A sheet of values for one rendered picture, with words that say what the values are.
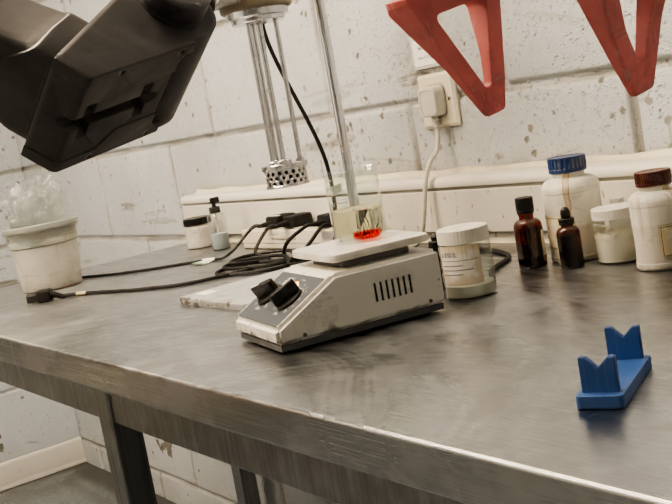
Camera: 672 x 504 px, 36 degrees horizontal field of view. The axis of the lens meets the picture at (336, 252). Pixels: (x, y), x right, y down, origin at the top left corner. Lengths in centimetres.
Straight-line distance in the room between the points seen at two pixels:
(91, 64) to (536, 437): 37
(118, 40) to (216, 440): 58
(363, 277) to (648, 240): 32
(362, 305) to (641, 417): 44
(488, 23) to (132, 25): 20
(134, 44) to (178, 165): 187
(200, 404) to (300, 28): 107
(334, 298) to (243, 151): 115
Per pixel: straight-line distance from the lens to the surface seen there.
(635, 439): 69
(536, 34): 152
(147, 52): 61
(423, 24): 55
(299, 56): 198
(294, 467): 98
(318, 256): 112
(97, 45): 60
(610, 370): 75
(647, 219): 119
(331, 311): 108
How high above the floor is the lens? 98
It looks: 8 degrees down
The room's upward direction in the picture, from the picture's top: 10 degrees counter-clockwise
